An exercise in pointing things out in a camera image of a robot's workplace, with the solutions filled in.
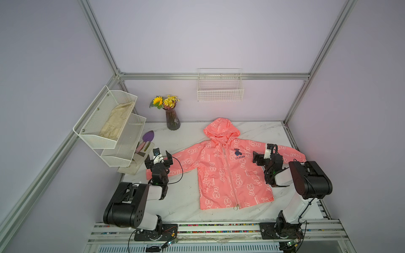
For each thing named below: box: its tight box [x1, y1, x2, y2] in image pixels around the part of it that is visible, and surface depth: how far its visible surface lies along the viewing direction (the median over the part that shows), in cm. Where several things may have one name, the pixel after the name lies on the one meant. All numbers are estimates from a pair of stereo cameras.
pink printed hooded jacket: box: [167, 117, 307, 210], surface depth 95 cm
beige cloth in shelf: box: [99, 101, 135, 140], surface depth 82 cm
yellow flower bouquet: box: [149, 94, 181, 110], surface depth 101 cm
